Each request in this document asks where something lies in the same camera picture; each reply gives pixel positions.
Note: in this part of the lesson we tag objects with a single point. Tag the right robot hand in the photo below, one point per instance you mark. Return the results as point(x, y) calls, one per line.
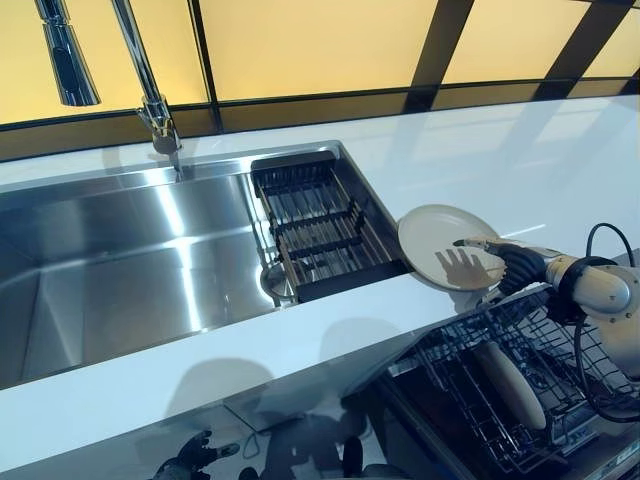
point(525, 262)

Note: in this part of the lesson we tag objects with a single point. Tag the black dishwasher plate rack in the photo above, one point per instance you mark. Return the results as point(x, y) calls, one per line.
point(460, 400)

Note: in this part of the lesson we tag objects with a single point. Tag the stainless steel sink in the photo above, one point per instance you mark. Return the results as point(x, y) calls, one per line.
point(125, 280)

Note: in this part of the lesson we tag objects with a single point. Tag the glossy white cabinet front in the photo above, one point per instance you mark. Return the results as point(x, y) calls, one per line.
point(275, 425)

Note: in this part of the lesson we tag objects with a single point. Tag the black dish drying rack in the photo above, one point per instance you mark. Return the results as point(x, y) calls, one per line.
point(325, 230)

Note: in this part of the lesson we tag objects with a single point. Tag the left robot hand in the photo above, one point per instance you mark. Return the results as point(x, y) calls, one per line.
point(202, 447)

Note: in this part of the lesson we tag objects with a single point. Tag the dark brown window frame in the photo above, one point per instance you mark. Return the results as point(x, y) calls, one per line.
point(435, 45)

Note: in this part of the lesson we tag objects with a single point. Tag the chrome kitchen faucet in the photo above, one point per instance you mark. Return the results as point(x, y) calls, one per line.
point(150, 90)

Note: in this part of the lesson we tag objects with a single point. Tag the round steel sink strainer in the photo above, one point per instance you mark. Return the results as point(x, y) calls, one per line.
point(274, 282)

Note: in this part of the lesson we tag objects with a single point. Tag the cream ceramic plate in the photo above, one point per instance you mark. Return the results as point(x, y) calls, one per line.
point(435, 240)
point(515, 385)

